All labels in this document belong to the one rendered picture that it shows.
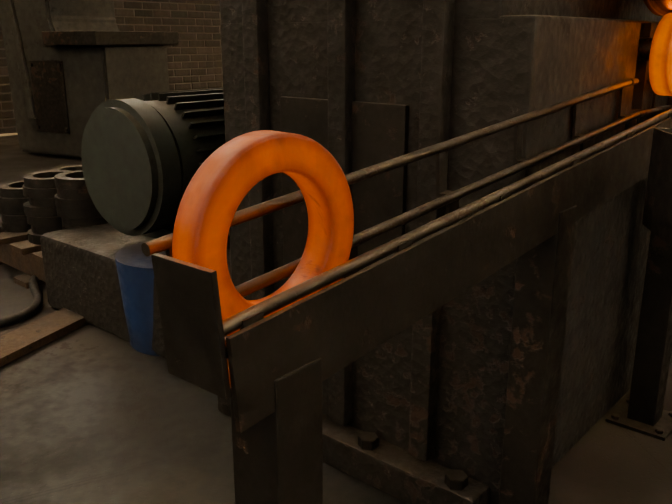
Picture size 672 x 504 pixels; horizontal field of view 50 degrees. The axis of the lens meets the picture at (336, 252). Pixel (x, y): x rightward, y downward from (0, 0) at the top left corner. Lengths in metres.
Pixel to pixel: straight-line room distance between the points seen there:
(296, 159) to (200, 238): 0.11
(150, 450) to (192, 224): 1.11
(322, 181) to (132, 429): 1.17
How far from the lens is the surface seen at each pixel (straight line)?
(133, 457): 1.62
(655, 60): 1.50
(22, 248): 2.71
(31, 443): 1.74
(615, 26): 1.44
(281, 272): 0.68
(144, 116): 2.00
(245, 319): 0.57
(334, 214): 0.66
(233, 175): 0.57
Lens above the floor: 0.84
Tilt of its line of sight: 17 degrees down
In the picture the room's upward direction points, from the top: straight up
